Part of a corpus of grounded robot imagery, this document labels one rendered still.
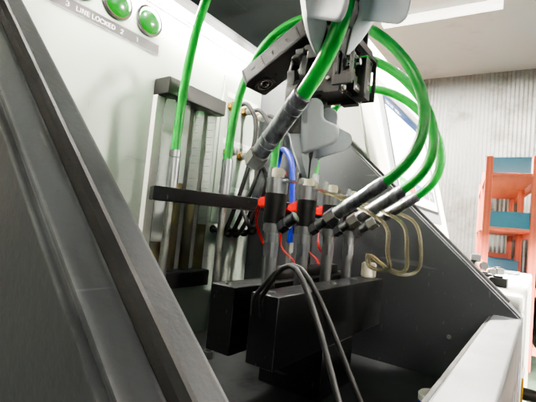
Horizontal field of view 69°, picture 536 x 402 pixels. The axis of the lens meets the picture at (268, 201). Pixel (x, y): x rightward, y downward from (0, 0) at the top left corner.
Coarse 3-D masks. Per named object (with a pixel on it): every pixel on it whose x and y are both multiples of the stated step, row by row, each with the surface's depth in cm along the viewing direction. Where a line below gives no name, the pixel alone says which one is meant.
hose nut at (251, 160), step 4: (252, 148) 39; (248, 152) 39; (252, 152) 39; (244, 156) 40; (248, 156) 39; (252, 156) 39; (256, 156) 39; (248, 160) 39; (252, 160) 39; (256, 160) 39; (260, 160) 39; (264, 160) 39; (248, 164) 39; (252, 164) 39; (256, 164) 39; (260, 164) 39; (252, 168) 40; (256, 168) 39
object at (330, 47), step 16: (208, 0) 57; (352, 0) 30; (192, 32) 59; (336, 32) 30; (192, 48) 60; (336, 48) 31; (192, 64) 61; (320, 64) 32; (304, 80) 33; (320, 80) 32; (304, 96) 33; (176, 112) 61; (176, 128) 61; (176, 144) 61
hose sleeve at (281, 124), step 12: (300, 96) 33; (288, 108) 34; (300, 108) 34; (276, 120) 36; (288, 120) 35; (264, 132) 37; (276, 132) 36; (264, 144) 37; (276, 144) 38; (264, 156) 38
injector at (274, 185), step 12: (276, 180) 48; (276, 192) 48; (264, 204) 49; (276, 204) 48; (264, 216) 49; (276, 216) 48; (288, 216) 48; (264, 228) 49; (276, 228) 48; (288, 228) 48; (276, 240) 49; (264, 252) 49; (276, 252) 49; (264, 264) 49; (276, 264) 49; (264, 276) 48
